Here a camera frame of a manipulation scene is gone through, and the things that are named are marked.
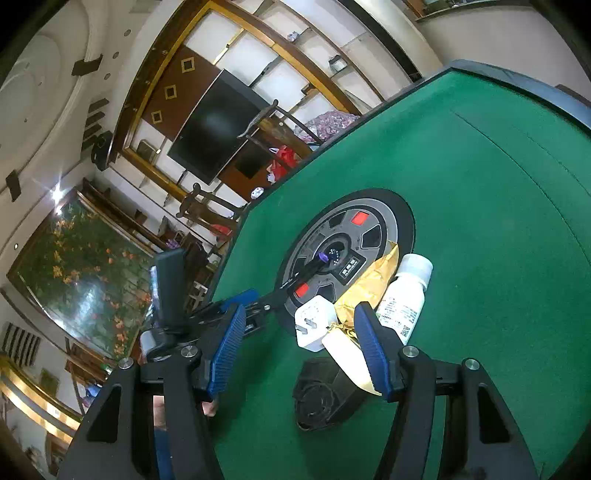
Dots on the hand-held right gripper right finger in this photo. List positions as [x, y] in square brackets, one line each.
[374, 350]

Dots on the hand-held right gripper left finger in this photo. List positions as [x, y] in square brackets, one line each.
[226, 350]

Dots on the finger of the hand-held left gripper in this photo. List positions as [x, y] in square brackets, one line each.
[270, 304]
[231, 299]

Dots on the black marker pen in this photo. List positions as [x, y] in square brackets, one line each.
[307, 274]

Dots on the white charger plug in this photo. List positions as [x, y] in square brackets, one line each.
[314, 325]

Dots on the gold foil packet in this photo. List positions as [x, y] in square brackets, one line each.
[364, 286]

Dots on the small white bottle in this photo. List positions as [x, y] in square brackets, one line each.
[404, 300]

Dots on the black round device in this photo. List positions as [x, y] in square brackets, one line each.
[323, 397]

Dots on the red plastic bag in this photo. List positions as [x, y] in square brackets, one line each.
[284, 161]
[220, 228]

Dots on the flower painting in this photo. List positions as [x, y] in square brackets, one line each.
[83, 277]

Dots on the wooden chair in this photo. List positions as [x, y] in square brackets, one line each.
[207, 207]
[272, 117]

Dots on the round table centre panel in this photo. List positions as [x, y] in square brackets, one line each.
[369, 217]

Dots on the black television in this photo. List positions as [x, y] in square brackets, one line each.
[217, 124]

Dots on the floral cloth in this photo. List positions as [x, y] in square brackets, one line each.
[330, 123]

